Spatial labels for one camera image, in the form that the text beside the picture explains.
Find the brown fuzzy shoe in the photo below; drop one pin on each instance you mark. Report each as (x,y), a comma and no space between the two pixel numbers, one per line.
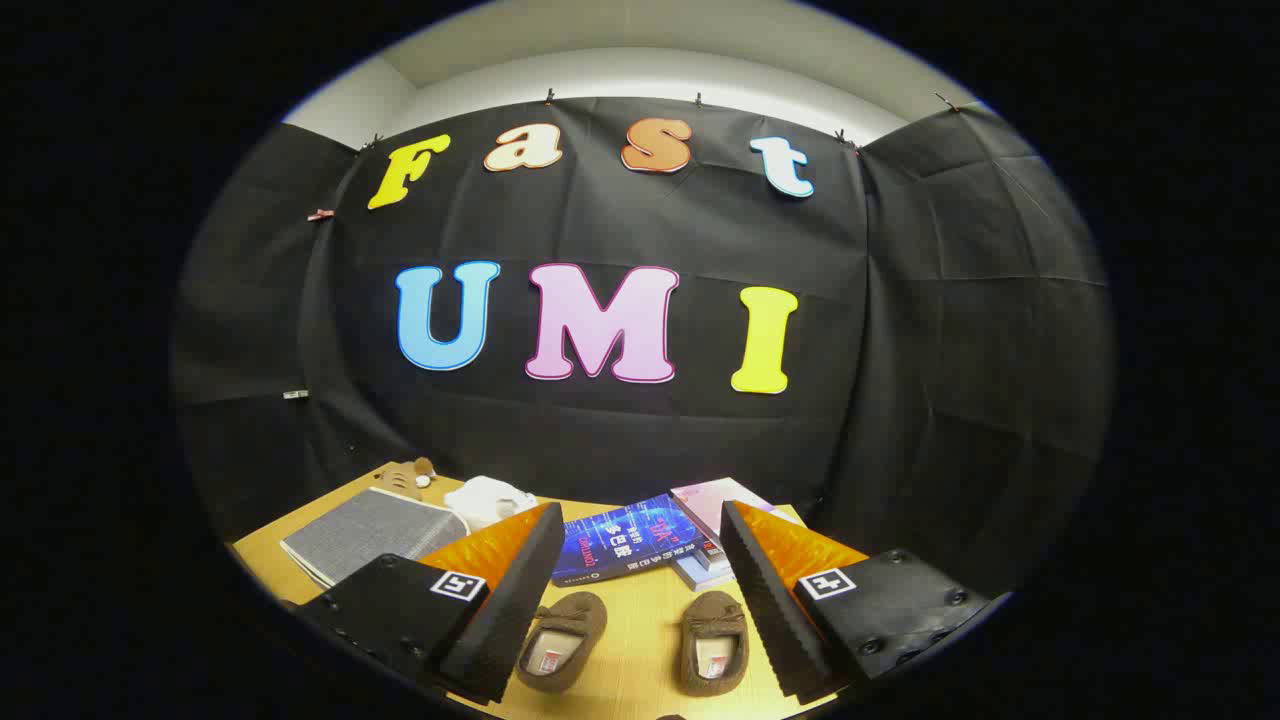
(712,615)
(575,612)

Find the white plush toy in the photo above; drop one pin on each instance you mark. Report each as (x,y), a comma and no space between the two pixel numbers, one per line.
(485,500)

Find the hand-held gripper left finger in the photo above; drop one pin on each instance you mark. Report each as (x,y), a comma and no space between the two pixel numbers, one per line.
(510,610)

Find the black backdrop cloth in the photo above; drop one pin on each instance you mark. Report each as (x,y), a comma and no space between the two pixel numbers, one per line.
(600,430)

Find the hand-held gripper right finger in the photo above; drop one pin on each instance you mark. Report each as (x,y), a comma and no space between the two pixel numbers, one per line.
(775,610)

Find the brown striped plush toy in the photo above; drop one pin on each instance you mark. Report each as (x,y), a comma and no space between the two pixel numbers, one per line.
(400,482)

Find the pink book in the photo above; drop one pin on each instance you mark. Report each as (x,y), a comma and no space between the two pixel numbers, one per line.
(715,500)

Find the grey fabric storage box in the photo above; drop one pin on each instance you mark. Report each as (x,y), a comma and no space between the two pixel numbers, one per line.
(370,530)

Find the white book with red spine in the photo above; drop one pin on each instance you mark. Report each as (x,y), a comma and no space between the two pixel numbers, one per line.
(708,552)

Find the light blue book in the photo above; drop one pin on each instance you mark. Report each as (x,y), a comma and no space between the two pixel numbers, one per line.
(700,578)

